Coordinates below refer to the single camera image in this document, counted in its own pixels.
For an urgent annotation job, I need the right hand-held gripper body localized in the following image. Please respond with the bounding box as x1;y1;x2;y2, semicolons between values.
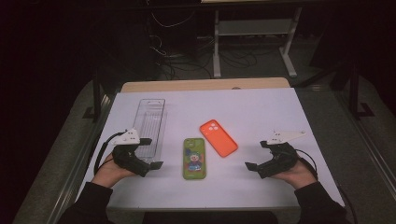
257;130;306;180

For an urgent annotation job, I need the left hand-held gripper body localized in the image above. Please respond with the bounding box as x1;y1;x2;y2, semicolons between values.
111;128;153;178

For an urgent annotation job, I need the clear plastic rack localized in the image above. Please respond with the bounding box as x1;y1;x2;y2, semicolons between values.
133;98;167;163

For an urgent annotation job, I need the orange phone case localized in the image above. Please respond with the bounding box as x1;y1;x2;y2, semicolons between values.
199;119;239;159

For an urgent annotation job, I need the green cartoon phone case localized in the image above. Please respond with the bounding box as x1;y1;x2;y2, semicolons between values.
182;137;207;181

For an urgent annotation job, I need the person's right hand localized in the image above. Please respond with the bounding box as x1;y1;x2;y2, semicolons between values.
274;157;318;190

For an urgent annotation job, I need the person's left hand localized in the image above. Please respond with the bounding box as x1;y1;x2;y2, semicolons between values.
91;152;138;189

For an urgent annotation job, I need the black metal stand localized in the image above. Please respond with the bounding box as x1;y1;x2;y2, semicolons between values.
82;73;108;122
348;59;376;120

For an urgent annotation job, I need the light wooden table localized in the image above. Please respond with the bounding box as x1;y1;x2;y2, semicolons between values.
120;77;291;93

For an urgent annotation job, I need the left hand-held gripper black cable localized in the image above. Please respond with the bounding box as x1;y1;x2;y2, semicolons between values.
92;131;127;175

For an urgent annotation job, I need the hand-held gripper black cable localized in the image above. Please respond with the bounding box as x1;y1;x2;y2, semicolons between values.
295;148;359;224
92;131;127;175

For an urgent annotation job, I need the right hand-held gripper black cable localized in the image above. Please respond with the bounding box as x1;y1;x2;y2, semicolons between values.
295;148;359;224

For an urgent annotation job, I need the grey metal rail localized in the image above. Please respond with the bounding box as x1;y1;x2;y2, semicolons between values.
334;91;396;195
46;92;118;224

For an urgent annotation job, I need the tangle of floor cables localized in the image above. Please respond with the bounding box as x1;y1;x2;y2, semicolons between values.
146;10;262;80

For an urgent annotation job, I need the grey metal desk frame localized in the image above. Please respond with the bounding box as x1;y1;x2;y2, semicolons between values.
213;7;304;78

